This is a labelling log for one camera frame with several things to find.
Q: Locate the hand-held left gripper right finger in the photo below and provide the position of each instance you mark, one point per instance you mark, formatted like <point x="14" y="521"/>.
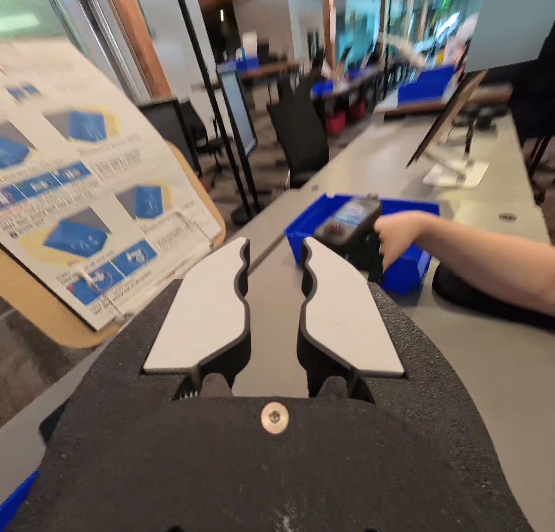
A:
<point x="351" y="324"/>

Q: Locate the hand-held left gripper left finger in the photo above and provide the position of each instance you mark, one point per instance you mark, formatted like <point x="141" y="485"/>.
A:
<point x="199" y="319"/>

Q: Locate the blue plastic bin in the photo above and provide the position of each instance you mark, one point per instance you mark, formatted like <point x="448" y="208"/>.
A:
<point x="303" y="237"/>
<point x="13" y="501"/>

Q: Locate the person's right forearm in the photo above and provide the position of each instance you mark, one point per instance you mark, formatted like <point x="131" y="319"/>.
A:
<point x="485" y="263"/>

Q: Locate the person's right hand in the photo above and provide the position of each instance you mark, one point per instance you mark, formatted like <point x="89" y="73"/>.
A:
<point x="399" y="233"/>

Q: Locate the padded chair armrest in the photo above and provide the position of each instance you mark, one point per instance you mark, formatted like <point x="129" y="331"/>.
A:
<point x="459" y="298"/>

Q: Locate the white board stand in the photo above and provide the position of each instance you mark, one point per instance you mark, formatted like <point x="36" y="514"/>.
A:
<point x="455" y="176"/>

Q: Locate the black office chair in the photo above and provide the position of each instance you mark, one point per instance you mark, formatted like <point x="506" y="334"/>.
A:
<point x="299" y="142"/>

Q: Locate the red storage bin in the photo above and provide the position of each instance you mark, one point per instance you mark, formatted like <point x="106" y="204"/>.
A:
<point x="357" y="110"/>
<point x="336" y="123"/>

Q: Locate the wooden display board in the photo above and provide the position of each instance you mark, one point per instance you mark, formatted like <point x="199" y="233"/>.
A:
<point x="446" y="116"/>
<point x="34" y="315"/>

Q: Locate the printed instruction sheet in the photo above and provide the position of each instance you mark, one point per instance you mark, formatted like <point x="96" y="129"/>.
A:
<point x="108" y="194"/>

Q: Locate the blue storage bin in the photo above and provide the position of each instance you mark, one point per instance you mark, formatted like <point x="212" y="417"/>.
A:
<point x="425" y="87"/>
<point x="247" y="64"/>
<point x="323" y="89"/>

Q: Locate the black framed floor sign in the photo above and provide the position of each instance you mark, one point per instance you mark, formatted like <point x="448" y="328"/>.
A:
<point x="236" y="107"/>

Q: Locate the black monitor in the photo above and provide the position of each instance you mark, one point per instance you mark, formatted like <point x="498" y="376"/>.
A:
<point x="164" y="124"/>

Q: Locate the black pole stand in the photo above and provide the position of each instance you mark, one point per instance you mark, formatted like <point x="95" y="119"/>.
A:
<point x="208" y="90"/>

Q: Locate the wooden column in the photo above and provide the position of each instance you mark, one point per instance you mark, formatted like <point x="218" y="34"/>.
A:
<point x="328" y="20"/>
<point x="134" y="42"/>

